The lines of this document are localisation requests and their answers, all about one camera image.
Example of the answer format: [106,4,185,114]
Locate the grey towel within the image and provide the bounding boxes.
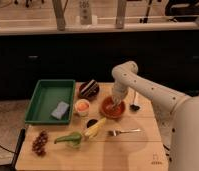
[107,103,120,112]

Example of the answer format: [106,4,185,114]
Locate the green plastic tray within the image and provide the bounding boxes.
[24,79,75,125]

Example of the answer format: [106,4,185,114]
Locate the green pepper toy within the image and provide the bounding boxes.
[54,132,82,148]

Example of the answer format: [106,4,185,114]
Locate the blue-grey sponge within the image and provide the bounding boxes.
[51,101,69,119]

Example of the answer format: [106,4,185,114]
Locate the small dark round dish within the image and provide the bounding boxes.
[86,119,98,128]

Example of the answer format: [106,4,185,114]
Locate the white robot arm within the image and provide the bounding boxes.
[111,61,199,171]

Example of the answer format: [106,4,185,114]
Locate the silver fork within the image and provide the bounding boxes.
[108,129,141,136]

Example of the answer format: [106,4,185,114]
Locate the yellow corn cob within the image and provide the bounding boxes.
[84,118,106,138]

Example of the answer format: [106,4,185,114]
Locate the white cup with orange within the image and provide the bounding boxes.
[74,99,90,117]

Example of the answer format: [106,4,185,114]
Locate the white remote device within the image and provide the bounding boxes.
[79,0,92,25]

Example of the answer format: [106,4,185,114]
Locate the dark grape bunch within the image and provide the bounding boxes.
[32,131,48,156]

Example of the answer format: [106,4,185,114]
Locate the red bowl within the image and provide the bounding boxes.
[100,96,126,119]

